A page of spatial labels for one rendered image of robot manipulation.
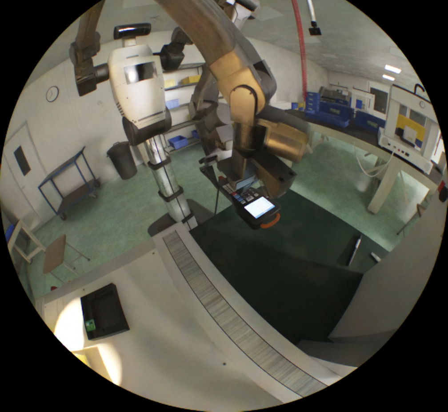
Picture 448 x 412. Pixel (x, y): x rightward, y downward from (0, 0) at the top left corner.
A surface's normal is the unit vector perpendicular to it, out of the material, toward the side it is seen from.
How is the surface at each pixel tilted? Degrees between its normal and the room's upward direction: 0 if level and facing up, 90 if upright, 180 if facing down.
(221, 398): 0
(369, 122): 90
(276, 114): 21
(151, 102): 90
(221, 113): 61
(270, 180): 90
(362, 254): 0
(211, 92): 109
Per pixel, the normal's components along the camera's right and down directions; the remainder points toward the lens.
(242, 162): -0.85, 0.40
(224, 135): 0.39, 0.03
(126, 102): 0.25, 0.64
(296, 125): 0.02, -0.48
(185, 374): -0.11, -0.78
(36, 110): 0.60, 0.44
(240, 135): -0.70, 0.55
